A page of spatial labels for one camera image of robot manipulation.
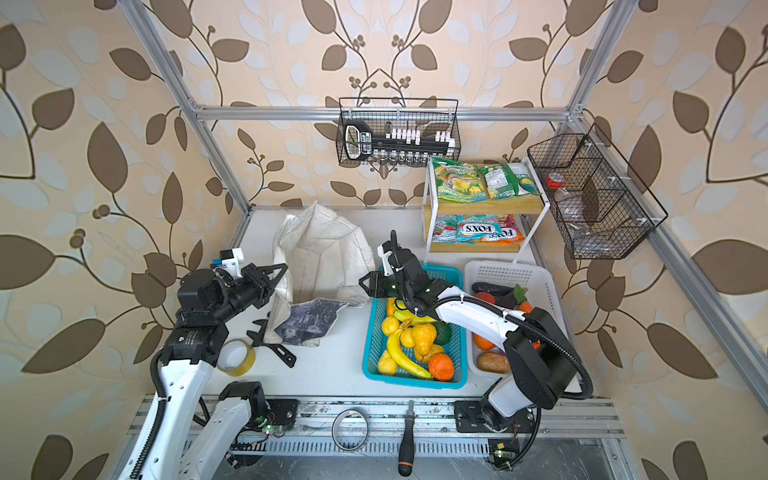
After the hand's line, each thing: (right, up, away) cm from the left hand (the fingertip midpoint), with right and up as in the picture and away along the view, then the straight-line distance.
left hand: (288, 265), depth 69 cm
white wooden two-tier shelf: (+60, +14, +7) cm, 62 cm away
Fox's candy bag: (+49, +9, +18) cm, 53 cm away
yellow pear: (+33, -20, +10) cm, 39 cm away
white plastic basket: (+69, -6, +23) cm, 73 cm away
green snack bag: (+42, +21, +9) cm, 48 cm away
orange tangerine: (+37, -27, +6) cm, 46 cm away
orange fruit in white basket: (+49, -23, +12) cm, 55 cm away
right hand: (+17, -6, +13) cm, 22 cm away
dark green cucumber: (+54, -9, +25) cm, 60 cm away
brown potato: (+51, -26, +8) cm, 58 cm away
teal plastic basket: (+43, -5, +22) cm, 48 cm away
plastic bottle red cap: (+69, +22, +12) cm, 73 cm away
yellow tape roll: (-16, -28, +12) cm, 34 cm away
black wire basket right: (+77, +15, +6) cm, 79 cm away
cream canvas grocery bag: (+2, -3, +33) cm, 33 cm away
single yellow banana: (+25, -24, +11) cm, 36 cm away
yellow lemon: (+23, -19, +16) cm, 34 cm away
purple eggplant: (+58, -12, +19) cm, 63 cm away
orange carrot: (+63, -12, +20) cm, 67 cm away
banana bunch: (+28, -17, +17) cm, 37 cm away
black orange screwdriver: (+28, -42, 0) cm, 51 cm away
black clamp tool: (-9, -26, +16) cm, 32 cm away
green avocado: (+38, -20, +13) cm, 45 cm away
